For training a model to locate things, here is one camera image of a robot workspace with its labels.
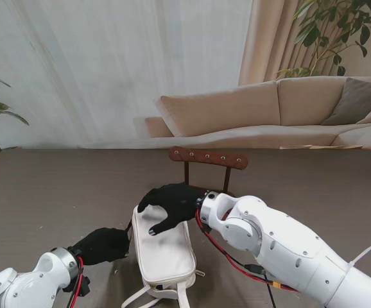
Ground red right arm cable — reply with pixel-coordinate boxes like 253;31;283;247
195;208;302;295

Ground tall leafy ficus plant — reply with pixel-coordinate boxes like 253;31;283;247
275;0;371;80

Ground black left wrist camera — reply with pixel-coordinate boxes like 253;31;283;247
63;274;91;298

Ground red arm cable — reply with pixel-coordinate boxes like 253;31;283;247
195;208;302;295
65;255;86;308

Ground white zip tie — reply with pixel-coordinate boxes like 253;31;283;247
345;245;371;269

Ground white sheer curtain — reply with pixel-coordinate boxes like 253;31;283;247
0;0;254;150

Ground brown wooden jewelry stand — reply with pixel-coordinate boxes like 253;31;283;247
168;146;249;199

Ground beige curtain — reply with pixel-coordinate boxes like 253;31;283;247
238;0;347;87

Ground white leather bag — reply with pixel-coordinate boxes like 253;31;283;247
121;203;206;308

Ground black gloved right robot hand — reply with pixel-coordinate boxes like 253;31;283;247
137;182;205;237

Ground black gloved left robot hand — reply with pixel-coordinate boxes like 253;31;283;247
68;227;132;266

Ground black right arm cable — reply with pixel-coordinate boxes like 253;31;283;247
245;263;279;308

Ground beige sofa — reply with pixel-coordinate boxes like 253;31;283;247
145;76;371;161

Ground red left arm cable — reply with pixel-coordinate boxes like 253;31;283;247
65;255;86;308

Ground grey cushion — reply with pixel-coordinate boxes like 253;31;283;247
320;76;371;126

